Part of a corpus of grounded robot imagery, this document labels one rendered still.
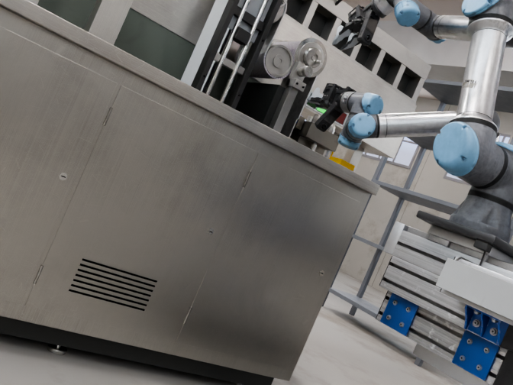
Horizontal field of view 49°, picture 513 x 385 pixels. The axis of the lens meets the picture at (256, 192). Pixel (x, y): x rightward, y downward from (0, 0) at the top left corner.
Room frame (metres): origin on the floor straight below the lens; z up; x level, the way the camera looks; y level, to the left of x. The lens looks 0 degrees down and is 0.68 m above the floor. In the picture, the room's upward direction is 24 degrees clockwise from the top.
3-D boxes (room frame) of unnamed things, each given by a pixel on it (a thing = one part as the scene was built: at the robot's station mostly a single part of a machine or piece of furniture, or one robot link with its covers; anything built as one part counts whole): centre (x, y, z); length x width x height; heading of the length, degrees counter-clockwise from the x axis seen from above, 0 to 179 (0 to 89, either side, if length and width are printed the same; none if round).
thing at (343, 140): (1.88, -0.22, 1.01); 0.11 x 0.08 x 0.11; 179
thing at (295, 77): (2.11, 0.03, 1.05); 0.06 x 0.05 x 0.31; 32
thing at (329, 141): (2.40, -0.05, 1.00); 0.40 x 0.16 x 0.06; 32
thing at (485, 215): (1.44, -0.56, 0.87); 0.15 x 0.15 x 0.10
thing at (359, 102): (1.89, -0.22, 1.11); 0.11 x 0.08 x 0.09; 32
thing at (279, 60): (2.21, 0.18, 1.18); 0.26 x 0.12 x 0.12; 32
